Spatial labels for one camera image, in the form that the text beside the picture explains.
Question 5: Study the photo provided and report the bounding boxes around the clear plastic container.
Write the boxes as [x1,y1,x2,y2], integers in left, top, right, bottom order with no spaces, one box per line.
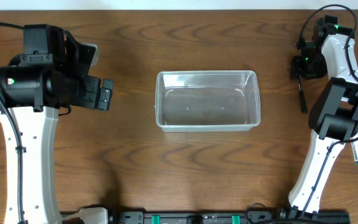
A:
[155,70,261,133]

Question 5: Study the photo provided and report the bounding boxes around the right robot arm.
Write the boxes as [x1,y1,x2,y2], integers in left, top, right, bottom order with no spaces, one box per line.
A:
[275,16,358,223]

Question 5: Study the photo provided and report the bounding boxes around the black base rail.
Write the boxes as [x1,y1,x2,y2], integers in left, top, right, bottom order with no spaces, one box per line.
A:
[60,210,351,224]

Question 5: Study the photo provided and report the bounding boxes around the small steel hammer black grip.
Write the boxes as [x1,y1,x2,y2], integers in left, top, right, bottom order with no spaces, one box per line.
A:
[298,77,308,114]

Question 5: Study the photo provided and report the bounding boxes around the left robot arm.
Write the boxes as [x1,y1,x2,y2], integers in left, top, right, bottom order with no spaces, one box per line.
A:
[0,24,113,223]

